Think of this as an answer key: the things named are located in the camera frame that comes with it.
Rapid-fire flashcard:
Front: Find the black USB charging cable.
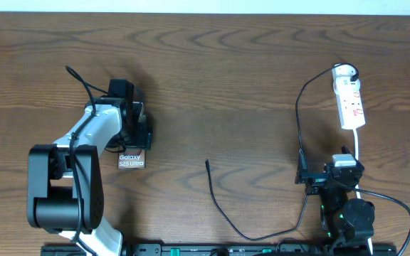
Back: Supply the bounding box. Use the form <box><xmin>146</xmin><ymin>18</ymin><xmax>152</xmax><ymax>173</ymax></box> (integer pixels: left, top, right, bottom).
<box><xmin>204</xmin><ymin>62</ymin><xmax>360</xmax><ymax>242</ymax></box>

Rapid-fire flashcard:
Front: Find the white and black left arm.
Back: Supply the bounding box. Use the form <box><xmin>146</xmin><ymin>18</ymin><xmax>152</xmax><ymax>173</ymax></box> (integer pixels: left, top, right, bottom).
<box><xmin>27</xmin><ymin>79</ymin><xmax>152</xmax><ymax>256</ymax></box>

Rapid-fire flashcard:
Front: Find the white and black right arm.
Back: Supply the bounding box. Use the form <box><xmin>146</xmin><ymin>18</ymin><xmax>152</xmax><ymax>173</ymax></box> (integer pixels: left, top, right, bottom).
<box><xmin>295</xmin><ymin>146</ymin><xmax>375</xmax><ymax>251</ymax></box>

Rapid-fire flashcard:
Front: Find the white charger adapter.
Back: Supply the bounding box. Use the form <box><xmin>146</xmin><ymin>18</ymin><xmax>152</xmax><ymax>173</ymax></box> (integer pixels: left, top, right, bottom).
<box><xmin>333</xmin><ymin>76</ymin><xmax>361</xmax><ymax>95</ymax></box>

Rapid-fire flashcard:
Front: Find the white power strip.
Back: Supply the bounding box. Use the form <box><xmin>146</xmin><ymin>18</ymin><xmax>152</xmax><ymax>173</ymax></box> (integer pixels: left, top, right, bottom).
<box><xmin>332</xmin><ymin>63</ymin><xmax>365</xmax><ymax>130</ymax></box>

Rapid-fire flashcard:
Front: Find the white power strip cord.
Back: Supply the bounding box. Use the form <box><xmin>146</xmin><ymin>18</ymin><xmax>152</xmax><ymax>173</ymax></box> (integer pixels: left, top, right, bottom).
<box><xmin>352</xmin><ymin>128</ymin><xmax>374</xmax><ymax>256</ymax></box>

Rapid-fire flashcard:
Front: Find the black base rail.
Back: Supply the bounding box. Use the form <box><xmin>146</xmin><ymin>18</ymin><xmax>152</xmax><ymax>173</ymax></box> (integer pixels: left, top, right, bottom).
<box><xmin>40</xmin><ymin>241</ymin><xmax>397</xmax><ymax>256</ymax></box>

